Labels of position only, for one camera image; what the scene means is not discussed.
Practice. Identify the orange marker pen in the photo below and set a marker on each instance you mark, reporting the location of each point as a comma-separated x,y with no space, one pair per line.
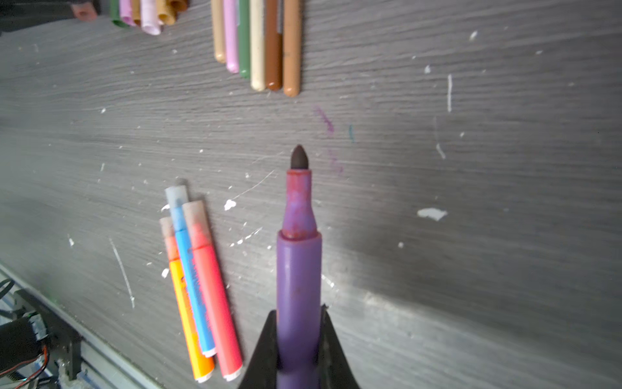
201,365

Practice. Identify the red pink marker pen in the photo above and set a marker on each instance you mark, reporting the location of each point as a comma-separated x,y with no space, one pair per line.
214,294

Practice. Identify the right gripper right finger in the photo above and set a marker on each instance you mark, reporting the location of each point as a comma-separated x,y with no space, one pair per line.
332,365

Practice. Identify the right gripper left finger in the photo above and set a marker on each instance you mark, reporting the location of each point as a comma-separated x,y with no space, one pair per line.
261,373

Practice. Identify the cream beige marker pen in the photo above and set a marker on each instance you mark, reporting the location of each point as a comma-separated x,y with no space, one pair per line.
257,45

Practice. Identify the purple pink pen cap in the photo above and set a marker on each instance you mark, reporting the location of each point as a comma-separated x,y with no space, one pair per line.
126,12

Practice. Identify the purple marker pen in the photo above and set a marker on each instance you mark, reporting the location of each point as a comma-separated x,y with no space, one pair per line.
299,276

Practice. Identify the brown pen cap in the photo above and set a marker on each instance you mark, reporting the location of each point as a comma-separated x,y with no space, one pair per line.
179,5

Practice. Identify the tan brown marker pen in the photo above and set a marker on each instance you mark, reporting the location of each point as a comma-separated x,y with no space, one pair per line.
218,30

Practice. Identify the tan pen cap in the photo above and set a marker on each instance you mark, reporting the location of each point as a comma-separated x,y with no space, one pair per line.
165,12

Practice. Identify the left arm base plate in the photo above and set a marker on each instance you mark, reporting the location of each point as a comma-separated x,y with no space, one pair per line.
32,333

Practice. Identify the green pen cap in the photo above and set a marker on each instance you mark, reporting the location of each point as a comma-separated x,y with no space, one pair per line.
114,9

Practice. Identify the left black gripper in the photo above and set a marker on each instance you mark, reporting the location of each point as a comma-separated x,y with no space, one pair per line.
17,15

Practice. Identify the ochre pen cap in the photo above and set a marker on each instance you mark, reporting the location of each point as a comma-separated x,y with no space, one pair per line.
136,12

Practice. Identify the aluminium front rail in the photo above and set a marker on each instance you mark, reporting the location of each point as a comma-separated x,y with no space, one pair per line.
106,368

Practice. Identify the blue marker pen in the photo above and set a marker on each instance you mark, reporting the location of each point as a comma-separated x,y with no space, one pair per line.
177,196

